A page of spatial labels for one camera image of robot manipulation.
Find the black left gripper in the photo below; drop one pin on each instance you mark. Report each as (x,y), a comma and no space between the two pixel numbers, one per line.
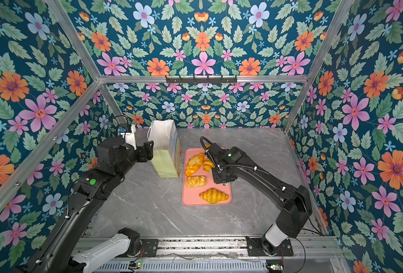
(146,150)

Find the white and green paper bag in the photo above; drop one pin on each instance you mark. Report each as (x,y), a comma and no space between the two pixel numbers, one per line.
(167,148)

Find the golden croissant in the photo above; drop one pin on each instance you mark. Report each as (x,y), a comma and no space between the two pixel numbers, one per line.
(213,196)

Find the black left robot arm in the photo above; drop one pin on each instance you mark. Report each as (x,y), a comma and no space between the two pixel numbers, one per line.
(115,159)

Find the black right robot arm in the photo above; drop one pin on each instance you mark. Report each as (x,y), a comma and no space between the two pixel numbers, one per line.
(293,202)

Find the long braided bread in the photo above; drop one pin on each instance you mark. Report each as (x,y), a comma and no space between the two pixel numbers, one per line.
(194,164)

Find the flat glazed pastry bread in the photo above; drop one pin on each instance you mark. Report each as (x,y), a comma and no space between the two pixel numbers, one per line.
(196,181)

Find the small round yellow bun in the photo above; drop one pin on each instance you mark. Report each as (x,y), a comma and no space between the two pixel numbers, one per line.
(208,165)

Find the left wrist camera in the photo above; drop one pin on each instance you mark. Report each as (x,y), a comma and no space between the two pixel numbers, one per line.
(127,132)

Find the aluminium frame post left rear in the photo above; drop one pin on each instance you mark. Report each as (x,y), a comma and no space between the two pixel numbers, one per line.
(70,31)

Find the aluminium frame post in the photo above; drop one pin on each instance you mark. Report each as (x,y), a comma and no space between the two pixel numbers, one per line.
(70,31)
(332,32)

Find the black hook rail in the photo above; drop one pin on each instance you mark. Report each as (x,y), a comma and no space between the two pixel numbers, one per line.
(201,79)

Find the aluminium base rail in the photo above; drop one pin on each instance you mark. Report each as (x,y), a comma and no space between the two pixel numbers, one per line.
(231,254)

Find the aluminium frame post right rear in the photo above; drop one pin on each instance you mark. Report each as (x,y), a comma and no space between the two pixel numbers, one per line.
(332,32)

